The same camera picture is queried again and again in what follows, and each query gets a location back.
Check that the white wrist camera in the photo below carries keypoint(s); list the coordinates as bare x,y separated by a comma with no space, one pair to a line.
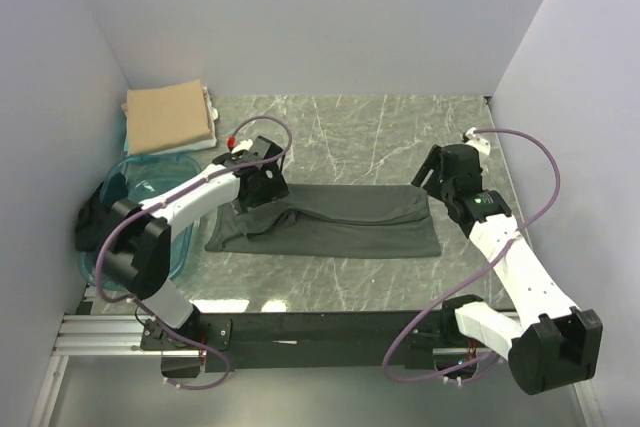
235,145
473,139

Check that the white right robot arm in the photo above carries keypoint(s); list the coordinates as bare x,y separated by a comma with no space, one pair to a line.
552,343

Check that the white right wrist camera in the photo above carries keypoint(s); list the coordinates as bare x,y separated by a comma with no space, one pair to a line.
473,139

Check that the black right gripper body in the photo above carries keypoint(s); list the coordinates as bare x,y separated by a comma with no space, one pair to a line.
439,187

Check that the black t-shirt in bin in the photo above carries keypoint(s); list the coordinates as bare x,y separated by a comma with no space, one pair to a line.
94,223

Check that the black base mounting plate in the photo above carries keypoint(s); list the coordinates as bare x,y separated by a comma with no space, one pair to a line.
306,340

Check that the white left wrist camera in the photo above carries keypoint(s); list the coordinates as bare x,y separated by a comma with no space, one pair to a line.
235,145

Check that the folded tan t-shirt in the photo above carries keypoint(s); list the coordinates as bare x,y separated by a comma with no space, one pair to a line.
162,118

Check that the aluminium extrusion rail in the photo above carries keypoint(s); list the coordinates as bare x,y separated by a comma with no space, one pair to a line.
98,336

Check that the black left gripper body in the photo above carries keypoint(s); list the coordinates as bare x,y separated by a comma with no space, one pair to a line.
271,189

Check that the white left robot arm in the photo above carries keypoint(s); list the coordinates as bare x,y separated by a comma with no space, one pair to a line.
135,256

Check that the clear blue plastic bin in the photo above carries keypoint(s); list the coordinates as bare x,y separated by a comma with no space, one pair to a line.
140,177

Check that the dark grey t-shirt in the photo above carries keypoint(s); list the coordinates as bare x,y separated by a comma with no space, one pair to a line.
342,221

